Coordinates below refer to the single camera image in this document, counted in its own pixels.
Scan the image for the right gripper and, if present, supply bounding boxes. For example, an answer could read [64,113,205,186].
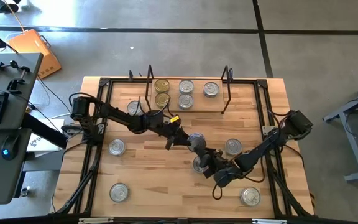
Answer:
[196,147,244,187]

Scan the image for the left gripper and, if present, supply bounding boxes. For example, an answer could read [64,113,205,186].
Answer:
[160,119,195,151]

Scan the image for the blue yellowfin tuna can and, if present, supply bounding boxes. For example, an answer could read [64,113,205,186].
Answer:
[178,79,195,95]
[126,100,144,116]
[178,93,195,110]
[192,156,206,174]

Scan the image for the dark blue tuna can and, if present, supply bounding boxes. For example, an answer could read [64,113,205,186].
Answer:
[187,133,207,152]
[240,186,262,207]
[203,81,221,98]
[108,138,127,156]

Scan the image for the green albacore tuna can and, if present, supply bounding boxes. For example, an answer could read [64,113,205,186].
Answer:
[154,78,171,94]
[109,182,131,203]
[224,138,243,156]
[154,92,172,109]

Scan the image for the white printed box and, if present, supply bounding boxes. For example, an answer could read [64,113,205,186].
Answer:
[26,118,65,153]

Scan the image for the black computer mouse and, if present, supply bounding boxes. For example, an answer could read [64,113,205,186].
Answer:
[1,134,21,161]

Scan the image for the wooden shelf black wire legs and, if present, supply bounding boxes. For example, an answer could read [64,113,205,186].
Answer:
[128,64,234,115]

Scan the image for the black aluminium rig frame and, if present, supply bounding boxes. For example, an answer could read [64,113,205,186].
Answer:
[50,76,315,218]

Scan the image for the silver aluminium bracket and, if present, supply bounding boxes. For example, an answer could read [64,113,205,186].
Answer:
[78,217,114,224]
[252,218,288,224]

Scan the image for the grey metal table frame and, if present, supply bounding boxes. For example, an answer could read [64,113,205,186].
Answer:
[323,77,358,183]

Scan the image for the orange case with handle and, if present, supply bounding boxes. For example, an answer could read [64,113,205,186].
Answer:
[7,29,62,79]

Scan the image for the yellowish hanging cord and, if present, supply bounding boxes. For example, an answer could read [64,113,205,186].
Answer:
[1,0,27,32]

